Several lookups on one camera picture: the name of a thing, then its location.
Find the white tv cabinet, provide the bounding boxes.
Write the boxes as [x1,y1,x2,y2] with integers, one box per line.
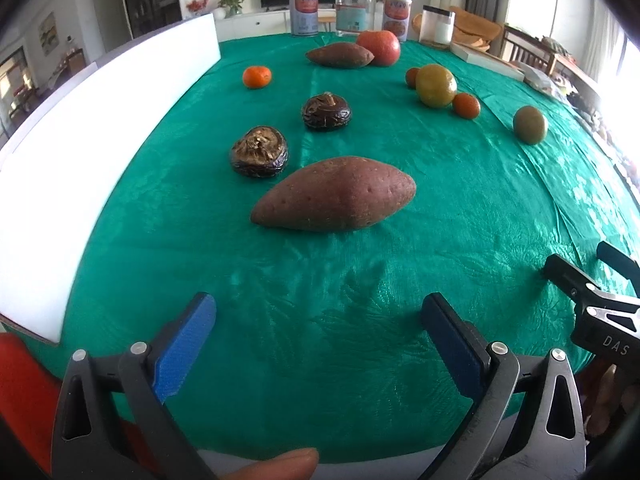
[214,6,339,44]

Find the large red tomato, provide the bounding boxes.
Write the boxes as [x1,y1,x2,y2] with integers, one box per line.
[356,30,401,67]

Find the small orange tangerine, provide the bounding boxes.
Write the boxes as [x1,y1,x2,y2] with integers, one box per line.
[452,92,482,120]

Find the flat white box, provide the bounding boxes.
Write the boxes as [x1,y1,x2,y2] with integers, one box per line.
[449,44,525,81]

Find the clear container white contents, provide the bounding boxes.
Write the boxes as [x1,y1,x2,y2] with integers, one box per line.
[419,6,456,49]

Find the blue-red tin can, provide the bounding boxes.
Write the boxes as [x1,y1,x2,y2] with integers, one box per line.
[288,0,319,36]
[382,0,412,42]

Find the wooden small stool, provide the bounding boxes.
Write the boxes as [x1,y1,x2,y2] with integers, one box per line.
[318,14,336,32]

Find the large yellow-green orange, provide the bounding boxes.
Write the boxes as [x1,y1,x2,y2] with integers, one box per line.
[416,64,458,108]

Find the right hand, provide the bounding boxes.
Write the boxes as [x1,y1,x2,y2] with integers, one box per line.
[586,364,639,437]

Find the left blue-red tin can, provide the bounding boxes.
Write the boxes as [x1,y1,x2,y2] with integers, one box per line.
[288,0,319,36]

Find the green potted plant left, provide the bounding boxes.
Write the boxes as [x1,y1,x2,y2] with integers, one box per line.
[218,0,246,18]

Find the red flower vase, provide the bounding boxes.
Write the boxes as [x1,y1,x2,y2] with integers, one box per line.
[186,0,209,16]

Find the dark dried mushroom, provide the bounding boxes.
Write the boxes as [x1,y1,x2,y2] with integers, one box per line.
[302,92,352,130]
[230,126,288,179]

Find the white foam box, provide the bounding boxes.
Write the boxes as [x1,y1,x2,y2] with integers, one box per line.
[1,14,220,346]

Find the wooden chair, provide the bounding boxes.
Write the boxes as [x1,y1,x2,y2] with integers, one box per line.
[499,25,555,76]

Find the red-orange sleeve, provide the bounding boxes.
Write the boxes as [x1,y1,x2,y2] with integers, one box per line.
[1,333,61,474]

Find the white plastic bag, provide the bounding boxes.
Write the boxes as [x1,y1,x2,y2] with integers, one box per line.
[516,62,566,102]

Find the left hand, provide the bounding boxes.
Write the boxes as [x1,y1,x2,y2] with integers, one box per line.
[222,448,319,480]

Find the right blue-red tin can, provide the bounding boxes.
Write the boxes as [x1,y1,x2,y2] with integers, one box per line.
[382,0,412,42]

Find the small green-brown fruit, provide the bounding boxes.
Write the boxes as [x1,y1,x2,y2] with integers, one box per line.
[513,105,548,145]

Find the clear plastic jar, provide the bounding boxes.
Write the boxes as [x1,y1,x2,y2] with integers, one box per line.
[334,0,375,36]

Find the green satin tablecloth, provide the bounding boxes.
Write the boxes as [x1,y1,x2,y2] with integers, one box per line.
[27,35,639,463]

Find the far sweet potato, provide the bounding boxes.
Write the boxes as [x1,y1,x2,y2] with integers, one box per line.
[306,42,374,68]

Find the hidden small tangerine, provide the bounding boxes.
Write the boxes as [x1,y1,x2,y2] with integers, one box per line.
[405,67,419,89]

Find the large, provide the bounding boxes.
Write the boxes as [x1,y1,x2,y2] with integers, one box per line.
[250,156,416,231]

